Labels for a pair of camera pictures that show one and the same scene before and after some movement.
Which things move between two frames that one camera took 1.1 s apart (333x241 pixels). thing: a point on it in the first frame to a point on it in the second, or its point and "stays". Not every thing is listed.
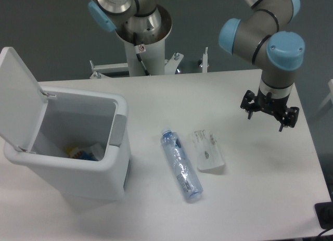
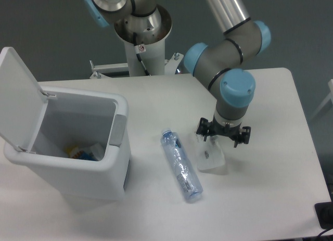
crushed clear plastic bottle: [189, 180] stays
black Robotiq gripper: [274, 106] to [232, 132]
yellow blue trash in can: [73, 151] stays
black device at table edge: [324, 212] stays
